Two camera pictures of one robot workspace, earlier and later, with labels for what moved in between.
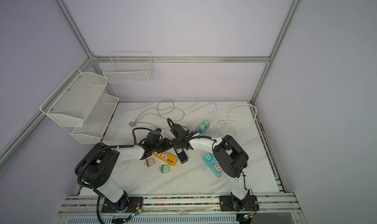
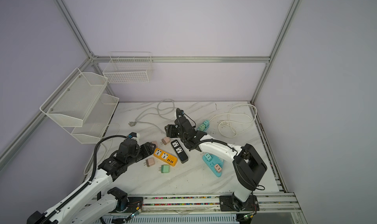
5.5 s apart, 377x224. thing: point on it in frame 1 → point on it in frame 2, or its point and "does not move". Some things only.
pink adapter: x=149 y=162 does not move
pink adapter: x=218 y=168 does not move
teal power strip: x=211 y=164 does not move
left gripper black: x=167 y=146 → x=146 y=149
